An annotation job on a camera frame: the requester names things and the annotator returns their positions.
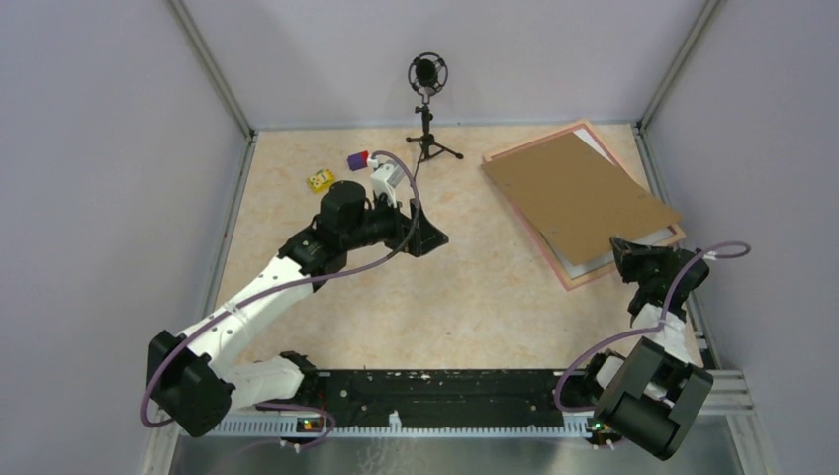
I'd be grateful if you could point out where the brown cardboard backing board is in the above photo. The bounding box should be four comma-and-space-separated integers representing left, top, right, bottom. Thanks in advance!
482, 133, 681, 265

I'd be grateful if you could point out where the blue landscape photo print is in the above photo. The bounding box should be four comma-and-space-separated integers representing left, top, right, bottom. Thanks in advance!
543, 128, 677, 279

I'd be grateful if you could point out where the purple red toy block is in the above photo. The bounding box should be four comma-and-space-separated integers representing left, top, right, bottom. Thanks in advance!
346, 150, 370, 171

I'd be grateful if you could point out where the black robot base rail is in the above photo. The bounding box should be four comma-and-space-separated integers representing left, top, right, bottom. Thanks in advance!
255, 368, 605, 431

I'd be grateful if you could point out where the yellow owl toy block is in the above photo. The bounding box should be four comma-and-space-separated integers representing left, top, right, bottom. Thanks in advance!
306, 169, 336, 193

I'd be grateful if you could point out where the black microphone on tripod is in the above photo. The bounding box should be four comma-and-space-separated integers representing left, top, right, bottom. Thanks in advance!
406, 51, 464, 172

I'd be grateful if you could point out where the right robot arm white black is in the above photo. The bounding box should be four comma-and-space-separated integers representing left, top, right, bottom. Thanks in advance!
580, 237, 713, 460

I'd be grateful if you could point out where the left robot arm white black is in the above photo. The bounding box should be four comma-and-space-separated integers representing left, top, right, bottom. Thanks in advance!
140, 181, 448, 437

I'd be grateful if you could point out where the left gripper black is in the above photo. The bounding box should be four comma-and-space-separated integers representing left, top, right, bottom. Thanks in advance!
342, 188, 448, 257

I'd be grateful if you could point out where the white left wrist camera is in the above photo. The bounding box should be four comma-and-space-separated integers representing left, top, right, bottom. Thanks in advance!
367, 158, 406, 209

